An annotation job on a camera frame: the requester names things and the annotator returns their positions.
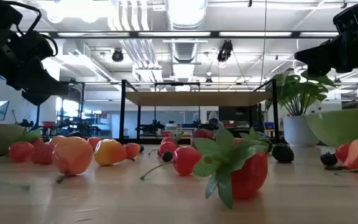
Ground green plant in white pot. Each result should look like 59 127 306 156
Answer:
270 68 337 147

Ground dark red apple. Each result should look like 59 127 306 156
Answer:
190 128 216 147

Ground red raspberry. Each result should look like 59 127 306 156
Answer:
30 142 55 166

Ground small orange-red strawberry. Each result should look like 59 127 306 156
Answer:
124 142 142 162

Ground black overhead beam with lights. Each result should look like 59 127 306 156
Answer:
16 30 341 40

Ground red strawberry with green leaves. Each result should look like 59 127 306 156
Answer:
17 128 45 149
161 132 185 147
234 126 273 153

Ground wooden shelf with black legs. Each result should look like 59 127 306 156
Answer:
119 79 281 149

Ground black background workstation frame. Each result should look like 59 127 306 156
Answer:
35 81 86 138

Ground blackberry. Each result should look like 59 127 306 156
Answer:
271 142 295 164

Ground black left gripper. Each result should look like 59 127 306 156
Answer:
0 29 71 106

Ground large red strawberry green leaves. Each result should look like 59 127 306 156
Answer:
192 128 269 210

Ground yellow-orange peach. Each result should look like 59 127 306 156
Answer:
93 138 127 167

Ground person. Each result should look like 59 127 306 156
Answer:
205 111 226 138

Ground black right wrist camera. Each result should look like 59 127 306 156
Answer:
333 0 358 35

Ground red cherry with green stem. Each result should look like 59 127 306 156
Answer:
147 141 180 157
335 142 351 163
140 146 202 181
9 141 35 163

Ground black overhead camera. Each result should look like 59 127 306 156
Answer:
216 39 234 63

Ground green colander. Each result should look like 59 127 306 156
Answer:
305 108 358 149

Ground large orange peach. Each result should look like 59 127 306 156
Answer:
52 136 94 184

